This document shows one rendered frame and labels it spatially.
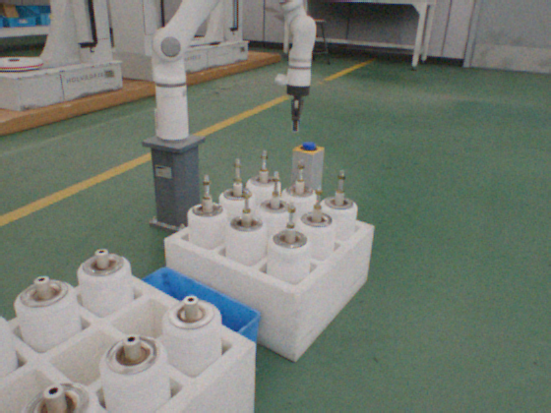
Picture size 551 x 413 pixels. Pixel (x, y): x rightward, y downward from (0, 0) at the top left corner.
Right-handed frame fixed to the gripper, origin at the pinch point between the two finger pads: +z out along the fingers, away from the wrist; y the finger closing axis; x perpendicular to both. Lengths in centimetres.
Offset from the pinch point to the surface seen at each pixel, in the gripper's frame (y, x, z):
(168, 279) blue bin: -59, 27, 24
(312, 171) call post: -22.2, -6.5, 7.1
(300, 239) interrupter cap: -63, -5, 8
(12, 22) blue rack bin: 367, 336, 1
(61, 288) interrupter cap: -87, 36, 8
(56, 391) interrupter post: -110, 24, 6
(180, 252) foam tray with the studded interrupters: -57, 24, 17
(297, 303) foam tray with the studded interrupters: -73, -5, 17
